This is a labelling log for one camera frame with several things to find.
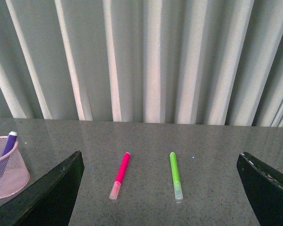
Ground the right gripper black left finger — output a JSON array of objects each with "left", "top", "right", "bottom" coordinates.
[{"left": 0, "top": 151, "right": 84, "bottom": 226}]

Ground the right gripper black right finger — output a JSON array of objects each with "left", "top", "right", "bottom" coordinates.
[{"left": 236, "top": 152, "right": 283, "bottom": 226}]

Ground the pink marker pen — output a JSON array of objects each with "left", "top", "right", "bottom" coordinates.
[{"left": 109, "top": 152, "right": 131, "bottom": 200}]

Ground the purple marker pen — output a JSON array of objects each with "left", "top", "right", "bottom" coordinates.
[{"left": 0, "top": 131, "right": 17, "bottom": 179}]

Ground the pink mesh pen cup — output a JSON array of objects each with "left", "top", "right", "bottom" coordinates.
[{"left": 0, "top": 136, "right": 30, "bottom": 199}]

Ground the green marker pen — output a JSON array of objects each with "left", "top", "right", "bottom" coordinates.
[{"left": 169, "top": 152, "right": 183, "bottom": 201}]

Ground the grey pleated curtain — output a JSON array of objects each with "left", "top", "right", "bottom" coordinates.
[{"left": 0, "top": 0, "right": 283, "bottom": 127}]

